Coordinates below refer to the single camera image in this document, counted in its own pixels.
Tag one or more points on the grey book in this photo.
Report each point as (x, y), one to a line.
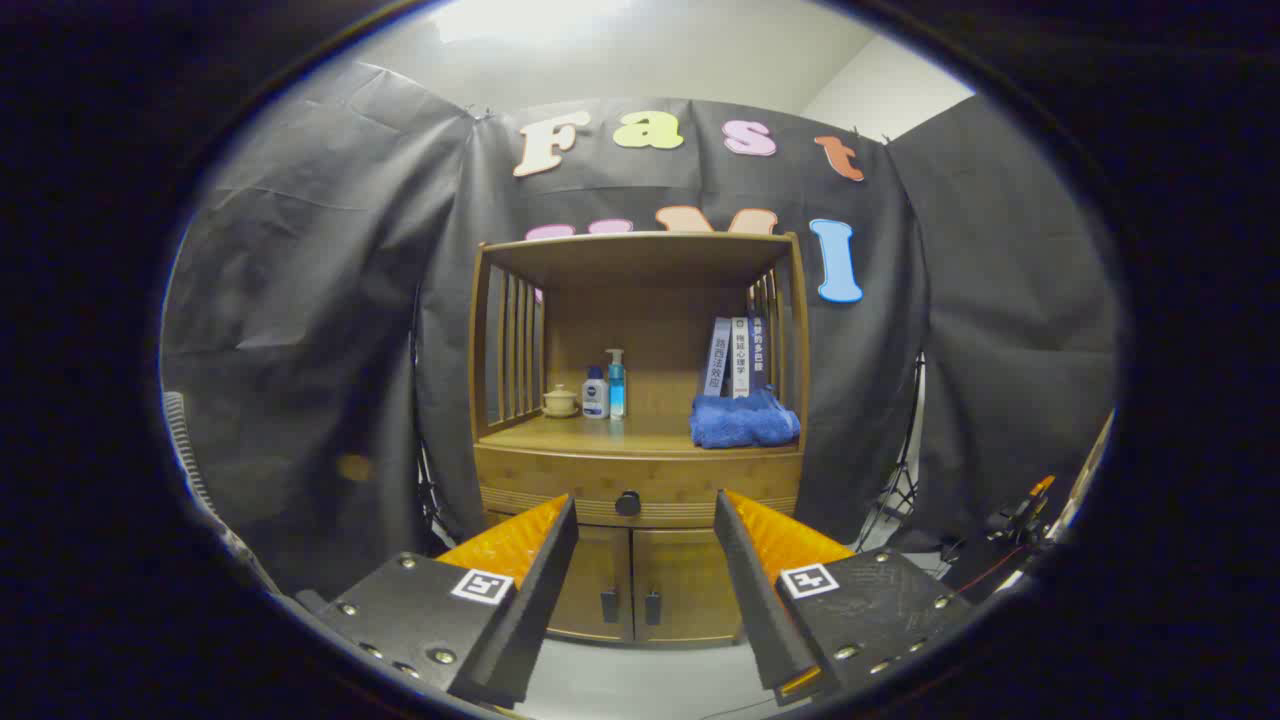
(718, 360)

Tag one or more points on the white bottle with blue cap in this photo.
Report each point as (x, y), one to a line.
(595, 400)

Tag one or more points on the wooden cabinet door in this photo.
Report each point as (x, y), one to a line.
(690, 580)
(592, 570)

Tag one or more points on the black device with orange part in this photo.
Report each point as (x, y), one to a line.
(1020, 515)

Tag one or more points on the black drawer knob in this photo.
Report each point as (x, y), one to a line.
(627, 503)

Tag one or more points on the black backdrop cloth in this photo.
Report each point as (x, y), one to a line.
(300, 300)

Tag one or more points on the blue pump bottle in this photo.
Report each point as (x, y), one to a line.
(616, 392)

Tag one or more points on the white book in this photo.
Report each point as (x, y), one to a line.
(740, 358)

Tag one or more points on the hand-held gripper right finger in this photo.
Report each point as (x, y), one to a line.
(752, 590)

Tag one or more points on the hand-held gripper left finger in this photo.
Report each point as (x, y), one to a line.
(545, 590)

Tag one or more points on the wooden countertop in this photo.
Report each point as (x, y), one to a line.
(640, 436)

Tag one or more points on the blue towel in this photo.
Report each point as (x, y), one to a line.
(742, 420)

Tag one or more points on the dark blue book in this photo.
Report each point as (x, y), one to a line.
(759, 350)

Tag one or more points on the wooden cabinet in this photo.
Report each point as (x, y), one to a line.
(640, 262)

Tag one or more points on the black light stand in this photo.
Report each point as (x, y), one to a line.
(902, 480)

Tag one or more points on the cream lidded teacup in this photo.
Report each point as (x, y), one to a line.
(560, 402)

